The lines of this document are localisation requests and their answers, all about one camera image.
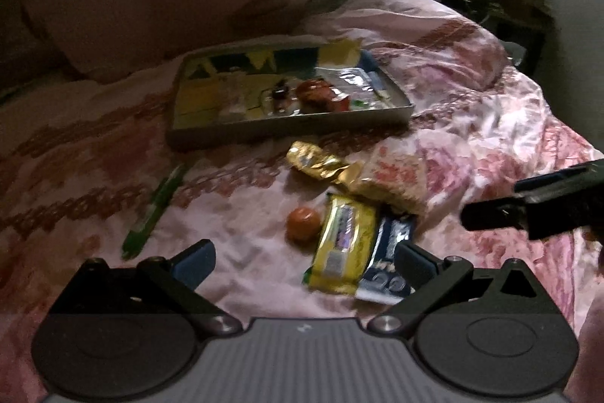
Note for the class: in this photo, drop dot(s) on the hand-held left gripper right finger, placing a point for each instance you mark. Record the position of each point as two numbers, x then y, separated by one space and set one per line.
413 263

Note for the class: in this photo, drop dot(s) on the small orange ball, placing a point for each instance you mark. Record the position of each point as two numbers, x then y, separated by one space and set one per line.
304 224

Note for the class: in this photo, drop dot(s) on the dark blue snack packet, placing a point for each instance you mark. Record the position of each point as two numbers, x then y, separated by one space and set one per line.
382 280

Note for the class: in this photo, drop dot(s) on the large clear printed pouch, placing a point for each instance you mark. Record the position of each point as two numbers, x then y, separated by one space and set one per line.
363 82

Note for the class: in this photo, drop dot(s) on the gold wrapper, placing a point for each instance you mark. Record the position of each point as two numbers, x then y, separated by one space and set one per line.
316 162

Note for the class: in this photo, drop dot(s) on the pink print cracker packet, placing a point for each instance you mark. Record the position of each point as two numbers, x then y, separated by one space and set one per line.
396 181

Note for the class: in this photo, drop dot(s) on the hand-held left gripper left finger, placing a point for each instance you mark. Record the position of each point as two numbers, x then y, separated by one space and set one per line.
196 263

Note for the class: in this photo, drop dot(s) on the orange red snack packet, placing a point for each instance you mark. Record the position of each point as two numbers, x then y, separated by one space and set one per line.
321 94

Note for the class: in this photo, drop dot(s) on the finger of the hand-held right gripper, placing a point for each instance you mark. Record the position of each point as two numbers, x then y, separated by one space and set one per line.
571 178
500 214

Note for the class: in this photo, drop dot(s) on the white bar clear packet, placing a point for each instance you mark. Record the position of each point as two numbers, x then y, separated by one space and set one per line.
281 98

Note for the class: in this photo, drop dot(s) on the pink floral blanket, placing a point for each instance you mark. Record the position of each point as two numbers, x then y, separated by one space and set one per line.
448 124

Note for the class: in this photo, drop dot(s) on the shallow printed cardboard box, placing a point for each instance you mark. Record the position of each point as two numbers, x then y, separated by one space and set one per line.
203 101

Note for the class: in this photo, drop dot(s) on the green pen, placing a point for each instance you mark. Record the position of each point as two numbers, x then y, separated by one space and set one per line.
151 214

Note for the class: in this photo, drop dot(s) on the yellow snack packet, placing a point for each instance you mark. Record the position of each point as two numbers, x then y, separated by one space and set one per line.
344 242

